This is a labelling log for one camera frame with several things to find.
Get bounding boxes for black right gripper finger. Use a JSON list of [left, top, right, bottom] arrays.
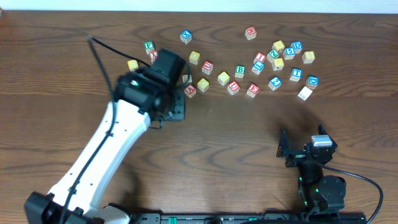
[[276, 129, 290, 157], [318, 124, 328, 135]]

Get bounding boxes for yellow O block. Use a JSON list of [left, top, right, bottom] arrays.
[[189, 51, 201, 65]]

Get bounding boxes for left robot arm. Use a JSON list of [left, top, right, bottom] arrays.
[[24, 49, 187, 223]]

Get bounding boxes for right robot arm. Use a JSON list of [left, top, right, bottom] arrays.
[[276, 125, 346, 221]]

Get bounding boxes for plain wood block green side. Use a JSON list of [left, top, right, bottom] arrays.
[[182, 75, 192, 84]]

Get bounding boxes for red Y block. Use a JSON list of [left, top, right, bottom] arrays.
[[149, 50, 159, 63]]

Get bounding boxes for red A block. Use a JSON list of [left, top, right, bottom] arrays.
[[184, 84, 197, 98]]

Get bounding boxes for green F block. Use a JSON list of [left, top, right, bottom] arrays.
[[144, 41, 155, 54]]

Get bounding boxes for yellow block far left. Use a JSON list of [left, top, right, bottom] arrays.
[[127, 60, 139, 72]]

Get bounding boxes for yellow J block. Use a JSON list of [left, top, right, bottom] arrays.
[[197, 78, 210, 92]]

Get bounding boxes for red U block upper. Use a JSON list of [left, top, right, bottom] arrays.
[[201, 60, 214, 75]]

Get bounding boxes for red u block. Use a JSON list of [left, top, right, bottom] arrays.
[[201, 60, 214, 75], [227, 81, 240, 95]]

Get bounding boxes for blue X block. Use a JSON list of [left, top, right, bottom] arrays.
[[180, 30, 192, 44]]

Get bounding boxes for plain wood block right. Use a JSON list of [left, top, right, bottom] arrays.
[[297, 86, 313, 101]]

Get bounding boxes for blue D block lower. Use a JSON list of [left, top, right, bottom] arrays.
[[305, 76, 319, 90]]

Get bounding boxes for blue d block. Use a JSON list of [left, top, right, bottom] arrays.
[[305, 76, 319, 90], [290, 41, 303, 54]]

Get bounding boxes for yellow C block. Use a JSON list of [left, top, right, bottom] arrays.
[[218, 71, 230, 86]]

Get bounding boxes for blue 2 block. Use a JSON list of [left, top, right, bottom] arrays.
[[268, 76, 282, 91]]

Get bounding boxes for blue T block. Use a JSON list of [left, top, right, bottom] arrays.
[[289, 68, 303, 82]]

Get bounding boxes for red E block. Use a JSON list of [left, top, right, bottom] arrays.
[[246, 83, 260, 98]]

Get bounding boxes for red U block lower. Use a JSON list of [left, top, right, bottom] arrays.
[[227, 81, 240, 95]]

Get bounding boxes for green B block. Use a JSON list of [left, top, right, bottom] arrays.
[[235, 65, 246, 78]]

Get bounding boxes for yellow 8 block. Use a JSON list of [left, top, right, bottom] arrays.
[[302, 51, 316, 64]]

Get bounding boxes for yellow block middle right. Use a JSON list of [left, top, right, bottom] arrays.
[[272, 58, 284, 71]]

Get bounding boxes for blue L block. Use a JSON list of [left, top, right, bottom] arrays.
[[252, 61, 265, 75]]

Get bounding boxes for blue 5 block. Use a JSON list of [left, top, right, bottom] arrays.
[[283, 47, 295, 60]]

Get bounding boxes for blue D block upper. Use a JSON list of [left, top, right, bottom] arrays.
[[290, 41, 303, 54]]

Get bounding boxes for green Z block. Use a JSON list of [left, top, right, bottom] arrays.
[[266, 49, 279, 63]]

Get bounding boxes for red I block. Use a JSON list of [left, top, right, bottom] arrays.
[[253, 52, 266, 63]]

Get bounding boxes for red H block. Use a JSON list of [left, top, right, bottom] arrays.
[[245, 27, 257, 40]]

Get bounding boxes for yellow block upper right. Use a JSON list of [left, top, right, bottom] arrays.
[[272, 40, 285, 53]]

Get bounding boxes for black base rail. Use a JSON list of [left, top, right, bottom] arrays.
[[130, 210, 367, 224]]

